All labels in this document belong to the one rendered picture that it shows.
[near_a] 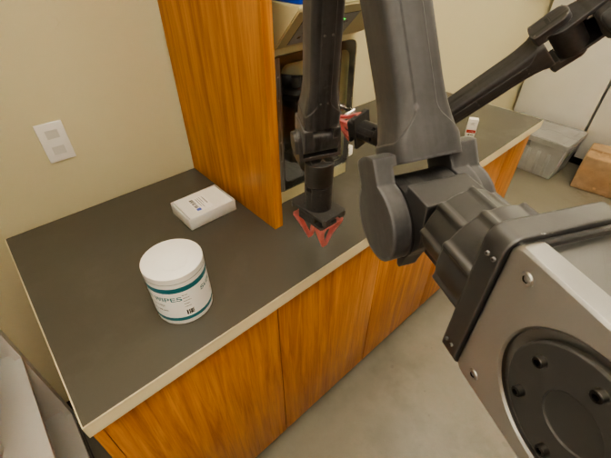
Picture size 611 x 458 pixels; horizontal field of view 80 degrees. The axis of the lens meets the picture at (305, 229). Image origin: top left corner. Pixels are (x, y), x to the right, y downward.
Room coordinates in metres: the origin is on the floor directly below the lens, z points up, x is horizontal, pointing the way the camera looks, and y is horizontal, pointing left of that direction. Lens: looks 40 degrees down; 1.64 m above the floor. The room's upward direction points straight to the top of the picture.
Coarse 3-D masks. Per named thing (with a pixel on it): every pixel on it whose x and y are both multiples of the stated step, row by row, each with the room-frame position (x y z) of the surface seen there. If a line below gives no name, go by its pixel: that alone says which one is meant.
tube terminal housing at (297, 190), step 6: (342, 36) 1.14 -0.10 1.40; (348, 36) 1.15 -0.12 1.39; (354, 36) 1.17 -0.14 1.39; (282, 48) 0.99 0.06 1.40; (288, 48) 1.01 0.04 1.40; (294, 48) 1.02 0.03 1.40; (300, 48) 1.03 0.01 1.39; (276, 54) 0.98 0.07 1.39; (282, 54) 0.99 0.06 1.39; (336, 168) 1.14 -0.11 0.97; (342, 168) 1.16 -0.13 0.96; (336, 174) 1.15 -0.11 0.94; (300, 186) 1.03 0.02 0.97; (282, 192) 0.98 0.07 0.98; (288, 192) 0.99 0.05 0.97; (294, 192) 1.01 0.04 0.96; (300, 192) 1.03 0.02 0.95; (282, 198) 0.98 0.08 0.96; (288, 198) 0.99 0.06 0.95
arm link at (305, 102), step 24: (312, 0) 0.53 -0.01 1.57; (336, 0) 0.54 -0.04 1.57; (312, 24) 0.54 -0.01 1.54; (336, 24) 0.55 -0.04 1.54; (312, 48) 0.55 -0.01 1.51; (336, 48) 0.56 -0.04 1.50; (312, 72) 0.56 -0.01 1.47; (336, 72) 0.57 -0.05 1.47; (312, 96) 0.57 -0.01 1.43; (336, 96) 0.58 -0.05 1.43; (312, 120) 0.57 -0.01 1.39; (336, 120) 0.59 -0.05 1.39; (312, 144) 0.59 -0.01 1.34; (336, 144) 0.60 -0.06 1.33
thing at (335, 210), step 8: (312, 192) 0.60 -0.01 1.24; (320, 192) 0.59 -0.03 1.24; (328, 192) 0.60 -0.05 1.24; (296, 200) 0.64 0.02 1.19; (304, 200) 0.64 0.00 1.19; (312, 200) 0.60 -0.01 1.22; (320, 200) 0.59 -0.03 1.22; (328, 200) 0.60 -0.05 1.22; (304, 208) 0.61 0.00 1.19; (312, 208) 0.59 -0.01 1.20; (320, 208) 0.59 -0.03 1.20; (328, 208) 0.60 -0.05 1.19; (336, 208) 0.61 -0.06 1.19; (344, 208) 0.61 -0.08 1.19; (312, 216) 0.59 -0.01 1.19; (320, 216) 0.58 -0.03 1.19; (328, 216) 0.58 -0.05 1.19; (336, 216) 0.58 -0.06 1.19
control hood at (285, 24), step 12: (348, 0) 0.98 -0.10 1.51; (276, 12) 0.93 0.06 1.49; (288, 12) 0.90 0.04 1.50; (300, 12) 0.88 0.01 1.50; (348, 12) 1.01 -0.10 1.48; (360, 12) 1.05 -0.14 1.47; (276, 24) 0.93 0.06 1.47; (288, 24) 0.90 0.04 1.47; (300, 24) 0.92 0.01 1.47; (360, 24) 1.11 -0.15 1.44; (276, 36) 0.93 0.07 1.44; (288, 36) 0.93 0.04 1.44; (276, 48) 0.94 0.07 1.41
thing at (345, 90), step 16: (352, 48) 1.15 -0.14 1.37; (288, 64) 0.99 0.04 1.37; (352, 64) 1.15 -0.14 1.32; (288, 80) 0.99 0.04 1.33; (352, 80) 1.16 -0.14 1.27; (288, 96) 0.99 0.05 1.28; (352, 96) 1.16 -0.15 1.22; (288, 112) 0.99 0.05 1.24; (288, 128) 0.99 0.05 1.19; (288, 144) 0.98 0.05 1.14; (288, 160) 0.98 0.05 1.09; (336, 160) 1.12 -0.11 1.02; (288, 176) 0.98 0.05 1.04; (304, 176) 1.02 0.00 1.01
